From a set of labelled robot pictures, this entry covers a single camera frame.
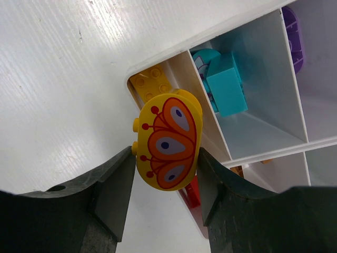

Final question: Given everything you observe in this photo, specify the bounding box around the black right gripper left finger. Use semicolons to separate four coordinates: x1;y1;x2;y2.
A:
1;147;136;252

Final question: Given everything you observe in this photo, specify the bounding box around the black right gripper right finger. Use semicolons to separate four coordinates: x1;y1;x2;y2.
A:
197;148;336;252

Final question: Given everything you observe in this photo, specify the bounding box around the brown brick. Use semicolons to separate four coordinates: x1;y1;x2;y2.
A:
230;159;273;178

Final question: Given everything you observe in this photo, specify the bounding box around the red rectangular brick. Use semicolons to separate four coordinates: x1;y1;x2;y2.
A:
179;175;201;210

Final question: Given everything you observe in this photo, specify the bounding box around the orange butterfly block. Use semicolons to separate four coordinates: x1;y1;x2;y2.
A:
132;89;203;191

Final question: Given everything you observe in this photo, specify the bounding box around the yellow rectangular brick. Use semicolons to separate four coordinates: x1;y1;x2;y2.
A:
129;64;173;103

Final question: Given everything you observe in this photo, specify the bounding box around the teal and yellow brick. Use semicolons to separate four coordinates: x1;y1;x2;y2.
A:
206;52;247;117

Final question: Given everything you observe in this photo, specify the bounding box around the teal frog block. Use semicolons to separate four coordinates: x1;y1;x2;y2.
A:
192;48;221;113

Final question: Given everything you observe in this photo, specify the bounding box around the purple lotus block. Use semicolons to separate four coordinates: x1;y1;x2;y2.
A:
282;6;305;74

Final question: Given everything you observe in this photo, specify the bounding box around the white right divided container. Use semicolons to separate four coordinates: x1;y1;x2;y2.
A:
203;140;336;193

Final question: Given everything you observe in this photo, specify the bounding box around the white divided container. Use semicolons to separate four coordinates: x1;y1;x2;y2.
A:
132;1;336;159
203;140;336;193

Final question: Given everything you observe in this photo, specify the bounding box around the white left divided container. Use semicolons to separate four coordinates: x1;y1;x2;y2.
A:
132;1;336;159

